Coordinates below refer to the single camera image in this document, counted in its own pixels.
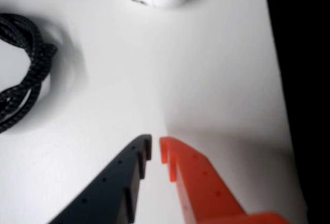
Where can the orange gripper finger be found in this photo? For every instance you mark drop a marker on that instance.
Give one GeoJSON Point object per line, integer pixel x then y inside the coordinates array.
{"type": "Point", "coordinates": [201, 188]}

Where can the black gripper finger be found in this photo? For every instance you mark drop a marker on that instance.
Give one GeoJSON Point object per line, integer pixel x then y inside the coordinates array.
{"type": "Point", "coordinates": [113, 182]}

